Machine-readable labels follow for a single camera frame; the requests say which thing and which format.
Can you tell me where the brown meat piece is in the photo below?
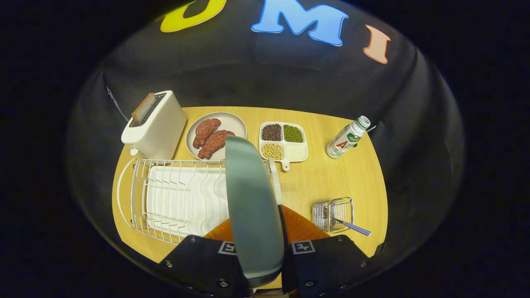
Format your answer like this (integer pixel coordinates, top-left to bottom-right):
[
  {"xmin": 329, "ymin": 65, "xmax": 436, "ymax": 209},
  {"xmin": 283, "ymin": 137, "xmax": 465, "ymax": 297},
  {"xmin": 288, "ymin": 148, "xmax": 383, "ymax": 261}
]
[
  {"xmin": 193, "ymin": 118, "xmax": 222, "ymax": 149},
  {"xmin": 198, "ymin": 130, "xmax": 236, "ymax": 160}
]

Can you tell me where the white toaster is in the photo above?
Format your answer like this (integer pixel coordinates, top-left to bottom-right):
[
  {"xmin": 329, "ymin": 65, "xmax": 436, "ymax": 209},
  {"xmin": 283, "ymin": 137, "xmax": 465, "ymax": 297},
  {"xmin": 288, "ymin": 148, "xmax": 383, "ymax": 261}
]
[{"xmin": 121, "ymin": 90, "xmax": 188, "ymax": 161}]

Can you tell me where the pile of dark beans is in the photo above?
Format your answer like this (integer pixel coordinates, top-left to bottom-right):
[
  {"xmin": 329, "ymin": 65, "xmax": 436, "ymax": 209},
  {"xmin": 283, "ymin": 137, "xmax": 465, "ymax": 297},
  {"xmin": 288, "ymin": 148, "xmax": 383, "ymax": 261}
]
[{"xmin": 262, "ymin": 124, "xmax": 282, "ymax": 142}]

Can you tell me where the beige round plate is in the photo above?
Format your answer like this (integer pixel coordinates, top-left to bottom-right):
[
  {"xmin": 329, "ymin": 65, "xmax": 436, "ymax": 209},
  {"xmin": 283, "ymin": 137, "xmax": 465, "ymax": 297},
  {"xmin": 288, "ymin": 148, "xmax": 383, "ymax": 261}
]
[{"xmin": 185, "ymin": 112, "xmax": 248, "ymax": 161}]

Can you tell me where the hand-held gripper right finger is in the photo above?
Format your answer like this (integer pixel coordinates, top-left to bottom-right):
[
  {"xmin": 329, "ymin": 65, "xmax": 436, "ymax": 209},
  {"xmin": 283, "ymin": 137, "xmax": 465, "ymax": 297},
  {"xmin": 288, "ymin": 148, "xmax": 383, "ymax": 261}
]
[{"xmin": 277, "ymin": 204, "xmax": 388, "ymax": 298}]

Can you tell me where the light green plate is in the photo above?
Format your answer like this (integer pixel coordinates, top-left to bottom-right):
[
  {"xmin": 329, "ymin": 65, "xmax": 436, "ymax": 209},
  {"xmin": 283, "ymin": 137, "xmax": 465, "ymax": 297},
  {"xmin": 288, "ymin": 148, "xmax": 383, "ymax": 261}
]
[{"xmin": 225, "ymin": 135, "xmax": 285, "ymax": 289}]

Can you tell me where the black backdrop cloth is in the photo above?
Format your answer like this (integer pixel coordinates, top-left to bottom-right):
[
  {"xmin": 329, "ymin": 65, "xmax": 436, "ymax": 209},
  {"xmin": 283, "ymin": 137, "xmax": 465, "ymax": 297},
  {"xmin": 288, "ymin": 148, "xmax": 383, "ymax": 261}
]
[{"xmin": 66, "ymin": 0, "xmax": 464, "ymax": 265}]

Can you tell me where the pile of yellow soybeans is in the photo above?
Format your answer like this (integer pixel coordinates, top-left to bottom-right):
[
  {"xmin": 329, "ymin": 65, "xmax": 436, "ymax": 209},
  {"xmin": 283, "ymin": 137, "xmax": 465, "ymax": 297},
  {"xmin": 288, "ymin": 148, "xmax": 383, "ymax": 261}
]
[{"xmin": 261, "ymin": 143, "xmax": 284, "ymax": 160}]

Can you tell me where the bread slice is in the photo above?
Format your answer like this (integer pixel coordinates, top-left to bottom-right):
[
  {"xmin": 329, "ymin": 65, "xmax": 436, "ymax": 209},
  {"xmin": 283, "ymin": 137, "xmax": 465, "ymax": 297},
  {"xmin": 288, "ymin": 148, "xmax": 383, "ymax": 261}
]
[{"xmin": 131, "ymin": 93, "xmax": 157, "ymax": 124}]

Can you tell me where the white spoon checked handle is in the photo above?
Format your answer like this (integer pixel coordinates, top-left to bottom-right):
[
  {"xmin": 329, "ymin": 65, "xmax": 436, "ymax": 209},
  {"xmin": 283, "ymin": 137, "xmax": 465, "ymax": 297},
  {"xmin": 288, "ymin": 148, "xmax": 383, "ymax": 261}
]
[{"xmin": 335, "ymin": 219, "xmax": 372, "ymax": 237}]

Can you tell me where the toaster cable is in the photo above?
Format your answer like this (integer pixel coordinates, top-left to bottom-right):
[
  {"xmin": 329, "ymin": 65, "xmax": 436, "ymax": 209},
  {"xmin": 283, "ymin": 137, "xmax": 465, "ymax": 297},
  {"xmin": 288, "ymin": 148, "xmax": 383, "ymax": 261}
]
[{"xmin": 106, "ymin": 86, "xmax": 130, "ymax": 122}]

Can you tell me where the silver wire basket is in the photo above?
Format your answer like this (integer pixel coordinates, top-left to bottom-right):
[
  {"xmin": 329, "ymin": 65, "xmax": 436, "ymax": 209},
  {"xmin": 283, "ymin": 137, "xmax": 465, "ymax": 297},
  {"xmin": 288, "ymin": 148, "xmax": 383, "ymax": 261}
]
[{"xmin": 311, "ymin": 197, "xmax": 355, "ymax": 233}]

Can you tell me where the white drink bottle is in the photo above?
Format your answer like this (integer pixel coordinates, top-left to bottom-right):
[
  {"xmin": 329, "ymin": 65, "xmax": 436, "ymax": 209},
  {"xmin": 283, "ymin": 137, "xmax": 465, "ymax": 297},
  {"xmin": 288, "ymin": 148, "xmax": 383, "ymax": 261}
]
[{"xmin": 326, "ymin": 115, "xmax": 371, "ymax": 159}]

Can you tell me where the white divided tray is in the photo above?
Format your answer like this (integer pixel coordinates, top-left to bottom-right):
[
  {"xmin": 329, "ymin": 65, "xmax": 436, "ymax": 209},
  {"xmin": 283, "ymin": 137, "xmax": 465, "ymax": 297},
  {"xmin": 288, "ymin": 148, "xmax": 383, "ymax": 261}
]
[{"xmin": 259, "ymin": 121, "xmax": 308, "ymax": 171}]

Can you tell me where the white wire dish rack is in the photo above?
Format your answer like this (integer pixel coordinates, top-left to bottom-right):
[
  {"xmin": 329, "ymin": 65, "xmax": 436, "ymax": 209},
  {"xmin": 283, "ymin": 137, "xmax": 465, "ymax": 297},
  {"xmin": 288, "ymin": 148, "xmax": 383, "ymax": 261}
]
[{"xmin": 117, "ymin": 158, "xmax": 284, "ymax": 245}]

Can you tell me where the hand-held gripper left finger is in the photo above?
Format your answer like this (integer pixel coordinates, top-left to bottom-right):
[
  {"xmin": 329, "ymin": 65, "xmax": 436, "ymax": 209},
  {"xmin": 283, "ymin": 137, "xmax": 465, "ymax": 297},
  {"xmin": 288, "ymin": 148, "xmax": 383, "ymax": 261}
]
[{"xmin": 157, "ymin": 218, "xmax": 252, "ymax": 298}]

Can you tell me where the pile of green beans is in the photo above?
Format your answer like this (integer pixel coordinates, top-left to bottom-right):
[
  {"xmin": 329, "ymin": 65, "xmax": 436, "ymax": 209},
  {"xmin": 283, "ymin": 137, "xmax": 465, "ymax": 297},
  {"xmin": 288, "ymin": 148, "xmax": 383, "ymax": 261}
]
[{"xmin": 283, "ymin": 125, "xmax": 304, "ymax": 143}]

